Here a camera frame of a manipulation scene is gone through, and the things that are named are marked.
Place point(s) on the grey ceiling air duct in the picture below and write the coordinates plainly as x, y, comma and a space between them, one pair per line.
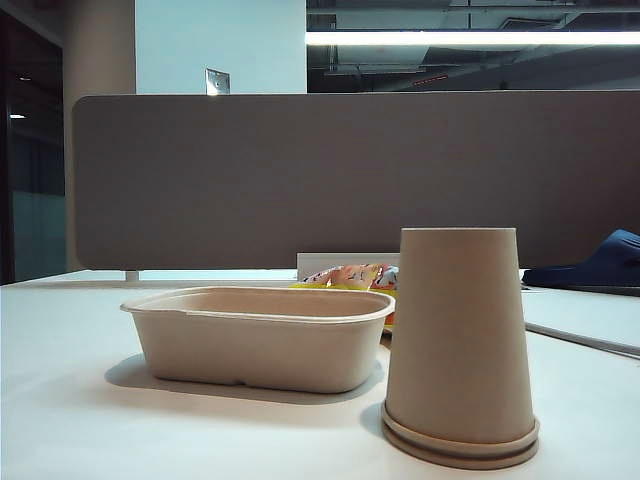
400, 60

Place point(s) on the upside-down brown paper cup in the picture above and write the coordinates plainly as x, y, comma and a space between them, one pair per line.
457, 325

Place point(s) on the beige round column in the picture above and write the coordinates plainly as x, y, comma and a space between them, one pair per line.
100, 50

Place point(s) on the dark blue slipper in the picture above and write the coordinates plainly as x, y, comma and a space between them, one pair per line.
600, 265

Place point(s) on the white divider foot bracket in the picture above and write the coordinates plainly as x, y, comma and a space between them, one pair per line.
132, 276

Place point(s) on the colourful chips bag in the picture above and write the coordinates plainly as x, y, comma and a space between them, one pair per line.
345, 277

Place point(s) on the beige pulp food box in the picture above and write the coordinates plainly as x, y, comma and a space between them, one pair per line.
250, 345

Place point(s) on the flat white board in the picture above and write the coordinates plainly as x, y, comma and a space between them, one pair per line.
590, 320

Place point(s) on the grey fabric desk divider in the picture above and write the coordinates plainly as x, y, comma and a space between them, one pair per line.
300, 175

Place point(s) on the shiny metal wall plate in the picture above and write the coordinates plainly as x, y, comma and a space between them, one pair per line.
217, 81

